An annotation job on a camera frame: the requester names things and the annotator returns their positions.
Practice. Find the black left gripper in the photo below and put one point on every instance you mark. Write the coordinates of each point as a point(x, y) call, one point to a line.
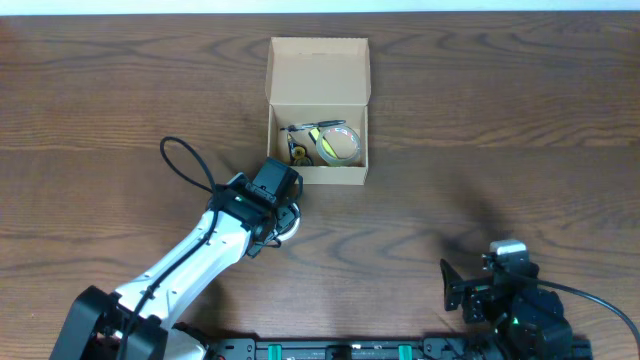
point(292, 214)

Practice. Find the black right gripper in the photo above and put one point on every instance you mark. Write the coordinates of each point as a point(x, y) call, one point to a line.
point(477, 296)

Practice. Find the white masking tape roll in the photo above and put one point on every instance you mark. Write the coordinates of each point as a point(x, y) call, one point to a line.
point(293, 227)

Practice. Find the yellow correction tape dispenser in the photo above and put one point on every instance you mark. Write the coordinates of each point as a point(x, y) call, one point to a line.
point(298, 153)

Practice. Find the clear tape roll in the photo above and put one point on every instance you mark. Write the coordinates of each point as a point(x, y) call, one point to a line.
point(346, 143)

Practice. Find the yellow highlighter with dark cap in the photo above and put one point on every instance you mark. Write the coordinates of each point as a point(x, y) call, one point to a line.
point(326, 149)

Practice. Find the black gel pen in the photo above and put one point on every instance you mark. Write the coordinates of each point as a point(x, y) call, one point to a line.
point(306, 126)

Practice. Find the cardboard box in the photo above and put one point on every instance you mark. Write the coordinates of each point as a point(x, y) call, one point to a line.
point(318, 79)

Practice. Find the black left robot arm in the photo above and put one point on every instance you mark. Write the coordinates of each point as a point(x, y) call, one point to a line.
point(136, 321)

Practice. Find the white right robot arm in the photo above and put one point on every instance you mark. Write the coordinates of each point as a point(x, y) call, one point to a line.
point(526, 321)

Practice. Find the black mounting rail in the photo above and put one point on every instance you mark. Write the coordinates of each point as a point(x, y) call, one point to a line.
point(429, 348)

